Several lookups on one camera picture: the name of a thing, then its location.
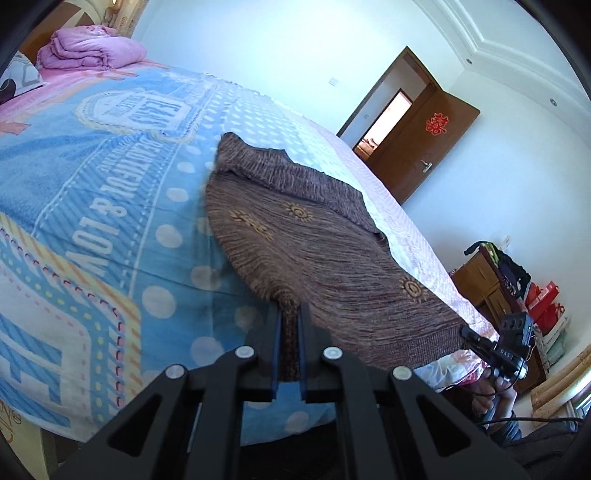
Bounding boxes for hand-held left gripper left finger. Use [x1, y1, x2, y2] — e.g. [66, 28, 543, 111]
[53, 302, 283, 480]

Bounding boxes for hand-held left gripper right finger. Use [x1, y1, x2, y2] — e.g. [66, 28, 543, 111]
[298, 302, 532, 480]

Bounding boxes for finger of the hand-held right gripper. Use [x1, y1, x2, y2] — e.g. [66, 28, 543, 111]
[461, 326, 499, 350]
[467, 340, 502, 370]

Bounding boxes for brown knitted sun-pattern sweater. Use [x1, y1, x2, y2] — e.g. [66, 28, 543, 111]
[203, 131, 478, 384]

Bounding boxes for person's right hand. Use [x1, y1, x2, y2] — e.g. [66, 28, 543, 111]
[471, 369, 515, 428]

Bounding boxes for white green boxes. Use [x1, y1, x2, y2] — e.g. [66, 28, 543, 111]
[538, 318, 572, 366]

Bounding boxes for wooden bedside cabinet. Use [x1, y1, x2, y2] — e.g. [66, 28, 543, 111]
[450, 254, 548, 393]

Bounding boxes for red gift bags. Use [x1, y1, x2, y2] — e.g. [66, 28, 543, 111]
[524, 281, 566, 334]

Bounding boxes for beige rolled mat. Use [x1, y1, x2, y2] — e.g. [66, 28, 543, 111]
[529, 353, 591, 416]

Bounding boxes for black green bag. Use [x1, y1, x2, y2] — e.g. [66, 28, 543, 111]
[464, 240, 532, 301]

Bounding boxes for brown wooden door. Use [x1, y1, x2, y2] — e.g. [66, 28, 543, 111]
[367, 85, 481, 206]

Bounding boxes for red paper door decoration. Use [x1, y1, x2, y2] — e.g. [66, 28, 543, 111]
[426, 112, 451, 136]

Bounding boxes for blue pink printed bedsheet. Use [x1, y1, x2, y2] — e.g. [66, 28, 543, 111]
[0, 58, 499, 444]

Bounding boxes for cream bed side board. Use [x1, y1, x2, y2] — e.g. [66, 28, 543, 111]
[0, 397, 56, 480]

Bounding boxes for folded pink quilt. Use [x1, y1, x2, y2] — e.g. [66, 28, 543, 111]
[36, 25, 147, 71]

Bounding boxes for yellow patterned curtain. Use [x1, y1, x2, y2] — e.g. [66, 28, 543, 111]
[104, 0, 148, 38]

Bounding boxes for white grey patterned pillow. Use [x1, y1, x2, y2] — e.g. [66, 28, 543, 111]
[0, 50, 47, 104]

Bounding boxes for cream and wood headboard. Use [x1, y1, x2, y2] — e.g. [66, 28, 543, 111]
[18, 0, 118, 63]

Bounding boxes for black cable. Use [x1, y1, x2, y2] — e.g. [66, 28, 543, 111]
[480, 414, 585, 429]

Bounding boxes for brown wooden door frame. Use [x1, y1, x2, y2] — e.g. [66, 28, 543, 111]
[336, 46, 437, 162]

